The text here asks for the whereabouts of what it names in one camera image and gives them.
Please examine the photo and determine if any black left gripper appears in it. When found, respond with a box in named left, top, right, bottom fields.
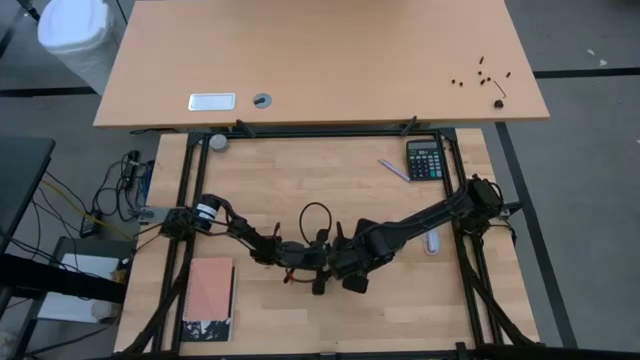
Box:
left=277, top=227, right=332, bottom=297

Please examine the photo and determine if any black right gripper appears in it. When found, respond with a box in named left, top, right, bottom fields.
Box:
left=327, top=222, right=389, bottom=296

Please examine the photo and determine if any white lamp power cord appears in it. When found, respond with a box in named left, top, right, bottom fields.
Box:
left=422, top=228, right=442, bottom=257

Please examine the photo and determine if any lilac pen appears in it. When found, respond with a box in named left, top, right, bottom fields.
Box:
left=378, top=158, right=412, bottom=182

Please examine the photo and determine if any pink spiral notebook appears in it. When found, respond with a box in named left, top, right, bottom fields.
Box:
left=180, top=256, right=238, bottom=344

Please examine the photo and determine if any black desk calculator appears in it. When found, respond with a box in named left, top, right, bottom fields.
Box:
left=405, top=139, right=446, bottom=182

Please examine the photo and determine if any tan wooden desk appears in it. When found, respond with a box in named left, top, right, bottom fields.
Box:
left=93, top=0, right=551, bottom=132

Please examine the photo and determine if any white floor box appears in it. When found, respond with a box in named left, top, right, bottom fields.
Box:
left=37, top=252, right=126, bottom=324

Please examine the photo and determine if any black power adapter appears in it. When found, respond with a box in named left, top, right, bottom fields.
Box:
left=78, top=212, right=102, bottom=239

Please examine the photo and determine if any black side table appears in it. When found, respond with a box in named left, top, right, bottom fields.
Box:
left=0, top=136, right=129, bottom=306

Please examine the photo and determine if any white lidded trash bin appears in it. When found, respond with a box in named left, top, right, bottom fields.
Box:
left=37, top=0, right=124, bottom=96

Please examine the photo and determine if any red gripper cable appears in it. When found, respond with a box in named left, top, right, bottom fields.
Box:
left=282, top=267, right=314, bottom=285

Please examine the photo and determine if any black looped gripper cable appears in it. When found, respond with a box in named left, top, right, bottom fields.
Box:
left=298, top=201, right=334, bottom=236

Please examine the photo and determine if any black floor cable bundle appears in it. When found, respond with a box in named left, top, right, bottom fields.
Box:
left=89, top=149, right=156, bottom=224

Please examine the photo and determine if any yellow floor cable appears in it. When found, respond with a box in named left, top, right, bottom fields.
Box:
left=42, top=178, right=134, bottom=241

